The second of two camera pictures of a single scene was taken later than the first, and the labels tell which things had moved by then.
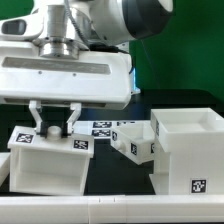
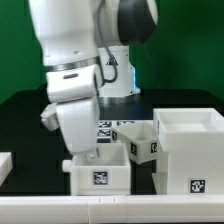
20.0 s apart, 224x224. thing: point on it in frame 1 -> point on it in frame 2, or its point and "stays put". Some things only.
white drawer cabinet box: [190, 155] stays put
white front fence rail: [112, 209] stays put
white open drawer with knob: [135, 140] stays put
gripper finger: [77, 108] -> [93, 154]
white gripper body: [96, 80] -> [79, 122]
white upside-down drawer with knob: [48, 164] -> [107, 173]
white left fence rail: [4, 166] stays put
